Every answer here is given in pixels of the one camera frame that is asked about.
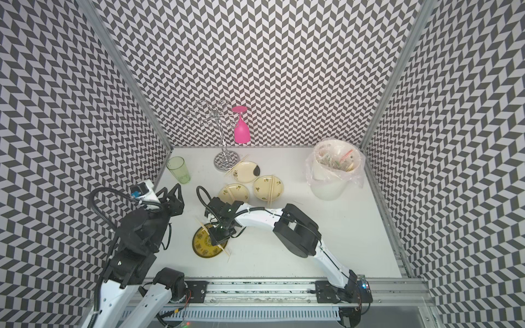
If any yellow green patterned plate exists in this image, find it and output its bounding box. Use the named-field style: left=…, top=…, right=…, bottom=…
left=191, top=223, right=229, bottom=259

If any metal glass holder stand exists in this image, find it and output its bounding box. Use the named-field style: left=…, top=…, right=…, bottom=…
left=184, top=98, right=240, bottom=172

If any white trash bucket with bag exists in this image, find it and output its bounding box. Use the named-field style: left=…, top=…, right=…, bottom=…
left=306, top=138, right=366, bottom=201

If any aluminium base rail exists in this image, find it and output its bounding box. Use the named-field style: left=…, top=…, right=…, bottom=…
left=87, top=277, right=436, bottom=328

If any chopsticks green label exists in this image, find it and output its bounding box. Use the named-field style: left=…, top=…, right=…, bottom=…
left=195, top=216, right=231, bottom=258

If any cream plate right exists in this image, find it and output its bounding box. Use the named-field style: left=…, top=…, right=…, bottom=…
left=253, top=175, right=284, bottom=202

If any cream plate with black spot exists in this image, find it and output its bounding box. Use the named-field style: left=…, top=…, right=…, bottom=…
left=232, top=161, right=261, bottom=184

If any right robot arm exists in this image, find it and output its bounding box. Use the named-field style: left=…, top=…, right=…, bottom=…
left=196, top=186, right=373, bottom=307

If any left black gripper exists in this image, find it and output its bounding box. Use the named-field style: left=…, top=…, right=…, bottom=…
left=146, top=184, right=185, bottom=251

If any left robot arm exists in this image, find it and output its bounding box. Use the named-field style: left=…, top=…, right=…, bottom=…
left=79, top=180, right=191, bottom=327

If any pink plastic wine glass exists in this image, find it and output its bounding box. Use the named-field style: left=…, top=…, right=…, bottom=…
left=232, top=106, right=251, bottom=144

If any cream plate front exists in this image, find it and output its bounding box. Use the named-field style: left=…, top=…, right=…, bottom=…
left=218, top=183, right=250, bottom=204

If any green transparent plastic cup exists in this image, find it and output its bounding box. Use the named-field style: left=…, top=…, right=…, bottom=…
left=166, top=157, right=191, bottom=184

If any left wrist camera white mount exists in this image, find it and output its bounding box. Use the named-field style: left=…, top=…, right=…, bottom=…
left=130, top=179, right=161, bottom=212

